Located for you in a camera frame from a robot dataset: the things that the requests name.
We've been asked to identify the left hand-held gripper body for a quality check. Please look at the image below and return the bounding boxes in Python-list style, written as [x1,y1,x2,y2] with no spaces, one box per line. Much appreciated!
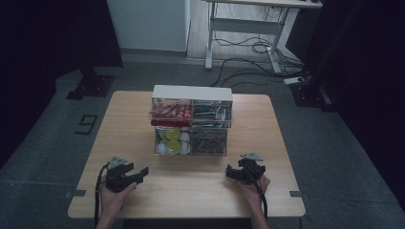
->
[104,156,139,194]

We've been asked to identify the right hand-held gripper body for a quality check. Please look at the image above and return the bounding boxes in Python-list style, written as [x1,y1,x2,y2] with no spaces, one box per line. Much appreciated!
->
[238,153,266,186]

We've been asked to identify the pile of tea bags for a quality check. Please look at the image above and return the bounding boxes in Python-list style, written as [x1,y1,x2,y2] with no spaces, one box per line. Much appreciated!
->
[190,127,228,156]

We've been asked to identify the pile of coffee capsules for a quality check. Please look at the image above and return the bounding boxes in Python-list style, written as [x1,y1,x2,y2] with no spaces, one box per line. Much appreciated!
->
[156,127,192,156]

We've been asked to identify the clear acrylic organizer white top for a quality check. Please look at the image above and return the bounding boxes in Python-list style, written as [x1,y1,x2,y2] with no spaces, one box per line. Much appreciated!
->
[149,84,234,157]

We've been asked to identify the person's left hand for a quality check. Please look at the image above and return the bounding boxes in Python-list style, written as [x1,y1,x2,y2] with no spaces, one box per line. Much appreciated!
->
[100,182,139,219]

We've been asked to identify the person's right hand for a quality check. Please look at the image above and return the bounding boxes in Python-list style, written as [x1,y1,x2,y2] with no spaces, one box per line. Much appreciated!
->
[236,176,272,208]

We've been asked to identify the grey tape strip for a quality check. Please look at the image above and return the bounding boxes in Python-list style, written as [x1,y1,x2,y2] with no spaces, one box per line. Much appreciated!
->
[64,189,87,199]
[288,190,309,199]

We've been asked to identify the stack of white green sachets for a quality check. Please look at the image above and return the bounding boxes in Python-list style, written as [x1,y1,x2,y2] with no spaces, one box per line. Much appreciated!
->
[192,103,232,127]

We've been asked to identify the stack of red packets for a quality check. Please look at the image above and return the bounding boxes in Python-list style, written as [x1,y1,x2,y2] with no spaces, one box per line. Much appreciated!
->
[149,104,194,128]

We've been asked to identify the black stand base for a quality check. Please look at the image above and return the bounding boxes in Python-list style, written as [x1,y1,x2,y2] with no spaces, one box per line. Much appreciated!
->
[288,78,336,113]
[65,68,116,101]

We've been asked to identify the white power strip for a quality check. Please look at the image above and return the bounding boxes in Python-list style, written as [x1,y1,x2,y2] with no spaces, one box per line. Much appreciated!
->
[283,75,306,86]

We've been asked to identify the white cabinet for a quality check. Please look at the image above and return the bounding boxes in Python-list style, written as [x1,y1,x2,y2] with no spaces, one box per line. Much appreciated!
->
[106,0,192,53]

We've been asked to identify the dark curtain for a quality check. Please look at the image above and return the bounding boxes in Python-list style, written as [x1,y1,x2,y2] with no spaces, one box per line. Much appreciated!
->
[0,0,124,168]
[286,0,405,204]

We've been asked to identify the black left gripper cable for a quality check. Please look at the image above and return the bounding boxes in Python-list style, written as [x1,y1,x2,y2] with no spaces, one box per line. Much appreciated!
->
[94,163,110,229]

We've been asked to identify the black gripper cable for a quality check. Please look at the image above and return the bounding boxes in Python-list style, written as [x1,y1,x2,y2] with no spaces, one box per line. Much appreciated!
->
[244,167,268,221]
[94,163,110,229]

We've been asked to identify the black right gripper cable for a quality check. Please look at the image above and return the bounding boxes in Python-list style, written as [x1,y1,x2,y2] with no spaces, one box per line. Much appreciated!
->
[244,167,268,221]

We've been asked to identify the black floor cable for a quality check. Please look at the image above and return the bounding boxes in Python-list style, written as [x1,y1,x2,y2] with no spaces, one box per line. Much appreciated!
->
[212,35,304,65]
[209,57,308,89]

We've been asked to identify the white metal frame desk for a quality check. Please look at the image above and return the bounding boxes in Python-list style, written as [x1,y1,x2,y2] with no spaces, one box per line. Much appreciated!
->
[202,0,324,75]

